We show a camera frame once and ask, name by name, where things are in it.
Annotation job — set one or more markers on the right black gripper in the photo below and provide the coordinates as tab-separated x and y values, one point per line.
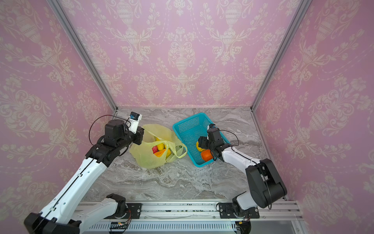
209	144

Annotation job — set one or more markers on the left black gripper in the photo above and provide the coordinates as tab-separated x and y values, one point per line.
139	134

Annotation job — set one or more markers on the yellow plastic bag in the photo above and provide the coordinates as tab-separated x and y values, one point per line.
159	146

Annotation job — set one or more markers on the yellow lemon fruit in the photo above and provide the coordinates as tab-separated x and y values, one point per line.
199	148

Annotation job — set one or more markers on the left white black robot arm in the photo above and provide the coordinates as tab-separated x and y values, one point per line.
60	216

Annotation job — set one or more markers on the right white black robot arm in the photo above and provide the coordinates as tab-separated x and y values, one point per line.
265	184

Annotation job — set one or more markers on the pink red fruit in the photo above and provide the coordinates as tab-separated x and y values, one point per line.
155	149

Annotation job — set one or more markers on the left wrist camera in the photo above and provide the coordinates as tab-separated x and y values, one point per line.
134	119

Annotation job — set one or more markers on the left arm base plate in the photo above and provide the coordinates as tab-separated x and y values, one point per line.
133	211

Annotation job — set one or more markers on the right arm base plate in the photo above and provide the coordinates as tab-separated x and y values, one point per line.
231	211

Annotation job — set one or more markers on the left corner aluminium post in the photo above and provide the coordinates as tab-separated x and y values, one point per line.
72	34

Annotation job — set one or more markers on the corner aluminium post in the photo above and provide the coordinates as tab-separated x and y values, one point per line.
72	34
287	39

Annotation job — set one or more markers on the right corner aluminium post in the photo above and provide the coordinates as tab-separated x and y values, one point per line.
287	39

